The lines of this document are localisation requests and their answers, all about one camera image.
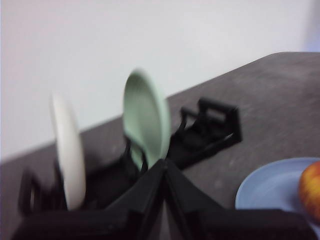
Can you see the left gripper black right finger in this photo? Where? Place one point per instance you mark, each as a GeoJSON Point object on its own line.
{"type": "Point", "coordinates": [237, 225]}

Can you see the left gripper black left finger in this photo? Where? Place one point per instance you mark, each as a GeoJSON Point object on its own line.
{"type": "Point", "coordinates": [87, 225]}

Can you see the blue plate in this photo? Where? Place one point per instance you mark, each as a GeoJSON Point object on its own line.
{"type": "Point", "coordinates": [270, 185]}

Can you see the red apple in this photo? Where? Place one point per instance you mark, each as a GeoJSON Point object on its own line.
{"type": "Point", "coordinates": [312, 190]}

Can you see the white plate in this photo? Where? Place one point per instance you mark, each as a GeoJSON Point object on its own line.
{"type": "Point", "coordinates": [71, 155]}

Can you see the black plate rack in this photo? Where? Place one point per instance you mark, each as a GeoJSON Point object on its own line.
{"type": "Point", "coordinates": [212, 135]}

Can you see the green plate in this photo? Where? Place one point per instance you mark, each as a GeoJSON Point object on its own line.
{"type": "Point", "coordinates": [145, 117]}

